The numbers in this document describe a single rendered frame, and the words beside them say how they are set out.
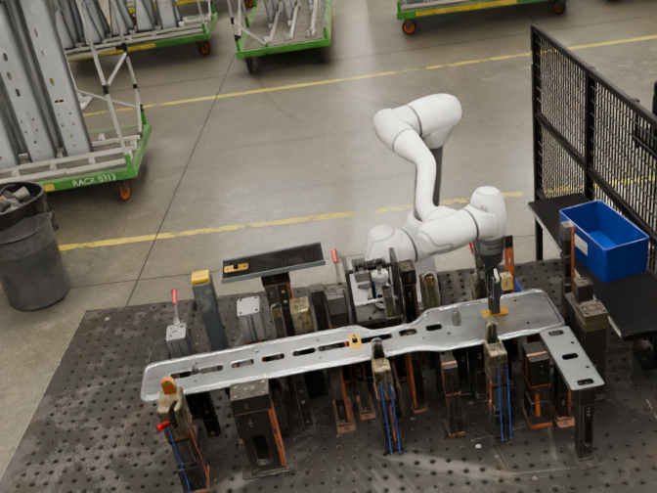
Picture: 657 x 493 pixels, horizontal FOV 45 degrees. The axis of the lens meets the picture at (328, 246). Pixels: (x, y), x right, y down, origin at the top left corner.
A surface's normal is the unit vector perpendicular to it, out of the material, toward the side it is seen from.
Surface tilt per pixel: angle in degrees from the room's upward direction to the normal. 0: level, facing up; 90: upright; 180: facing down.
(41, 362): 0
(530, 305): 0
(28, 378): 0
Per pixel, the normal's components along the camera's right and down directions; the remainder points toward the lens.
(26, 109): 0.08, 0.45
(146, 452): -0.15, -0.85
